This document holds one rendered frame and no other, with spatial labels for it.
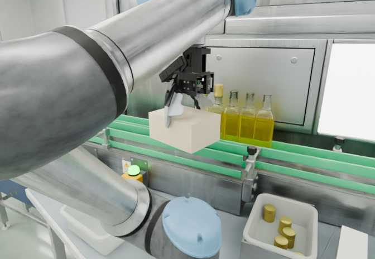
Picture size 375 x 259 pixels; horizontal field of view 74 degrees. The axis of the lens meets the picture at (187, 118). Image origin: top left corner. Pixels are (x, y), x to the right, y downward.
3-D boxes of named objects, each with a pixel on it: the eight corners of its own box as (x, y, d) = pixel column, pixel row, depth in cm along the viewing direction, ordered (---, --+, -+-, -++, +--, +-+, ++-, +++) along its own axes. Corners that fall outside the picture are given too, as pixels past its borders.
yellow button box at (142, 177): (147, 187, 100) (147, 171, 97) (135, 198, 93) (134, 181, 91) (133, 183, 103) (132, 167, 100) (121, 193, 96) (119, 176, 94)
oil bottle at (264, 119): (269, 162, 93) (275, 107, 86) (267, 169, 88) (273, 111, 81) (254, 159, 95) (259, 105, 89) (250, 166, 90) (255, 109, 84)
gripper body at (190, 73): (195, 100, 59) (195, 47, 56) (169, 94, 65) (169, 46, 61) (214, 94, 65) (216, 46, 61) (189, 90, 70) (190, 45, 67)
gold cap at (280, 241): (285, 260, 65) (287, 246, 64) (271, 255, 67) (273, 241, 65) (287, 250, 68) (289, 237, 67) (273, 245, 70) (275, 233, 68)
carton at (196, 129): (191, 153, 61) (191, 125, 59) (149, 137, 72) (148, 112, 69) (219, 139, 70) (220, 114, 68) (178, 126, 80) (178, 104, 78)
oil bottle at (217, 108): (225, 153, 100) (227, 101, 93) (220, 159, 95) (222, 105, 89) (212, 150, 103) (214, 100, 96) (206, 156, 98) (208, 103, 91)
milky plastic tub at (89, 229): (104, 268, 66) (100, 242, 64) (59, 231, 79) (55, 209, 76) (149, 229, 80) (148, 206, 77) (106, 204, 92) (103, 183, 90)
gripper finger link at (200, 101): (215, 119, 71) (203, 96, 65) (198, 115, 74) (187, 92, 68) (220, 111, 72) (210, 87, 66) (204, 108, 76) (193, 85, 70)
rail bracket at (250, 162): (260, 168, 87) (264, 135, 83) (249, 194, 73) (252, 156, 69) (252, 167, 89) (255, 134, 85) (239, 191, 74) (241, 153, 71)
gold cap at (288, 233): (293, 250, 68) (295, 238, 67) (279, 245, 70) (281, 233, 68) (294, 241, 71) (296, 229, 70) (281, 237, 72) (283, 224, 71)
